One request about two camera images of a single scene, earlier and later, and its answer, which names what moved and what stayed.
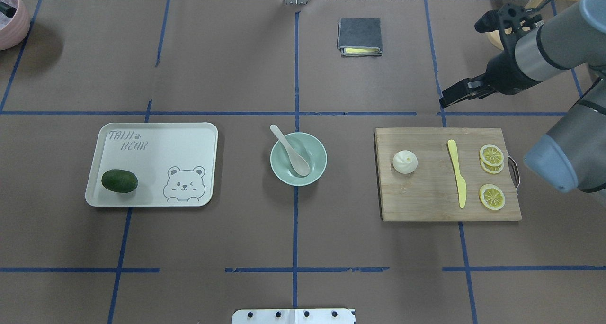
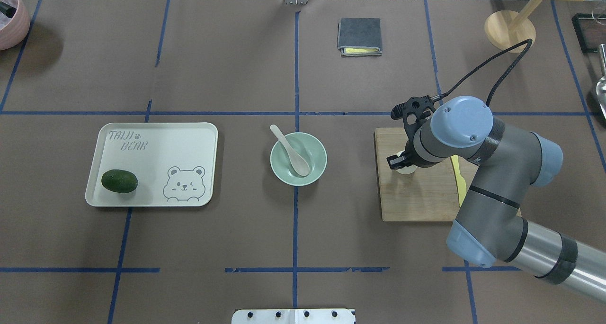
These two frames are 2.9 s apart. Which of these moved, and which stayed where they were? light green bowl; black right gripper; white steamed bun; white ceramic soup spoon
Moved: black right gripper
Stayed: light green bowl; white steamed bun; white ceramic soup spoon
